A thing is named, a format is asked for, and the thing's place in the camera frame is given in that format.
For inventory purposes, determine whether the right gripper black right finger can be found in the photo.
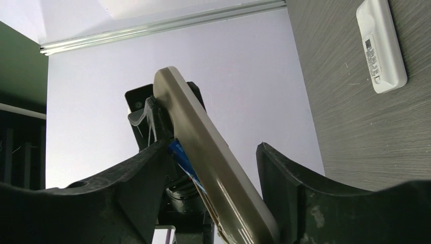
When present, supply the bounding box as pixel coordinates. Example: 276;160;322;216
256;143;430;243

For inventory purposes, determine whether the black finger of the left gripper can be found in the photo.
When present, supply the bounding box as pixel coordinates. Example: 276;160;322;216
125;80;206;152

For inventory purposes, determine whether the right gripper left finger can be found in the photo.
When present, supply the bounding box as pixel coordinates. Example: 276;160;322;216
1;140;169;243

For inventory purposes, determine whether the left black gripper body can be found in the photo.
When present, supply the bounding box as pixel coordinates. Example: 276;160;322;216
157;168;214;244

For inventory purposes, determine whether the white remote with buttons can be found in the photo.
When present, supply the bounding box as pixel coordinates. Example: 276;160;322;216
153;66;280;243

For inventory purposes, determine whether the white remote face down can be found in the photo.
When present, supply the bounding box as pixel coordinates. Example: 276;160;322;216
356;0;408;94

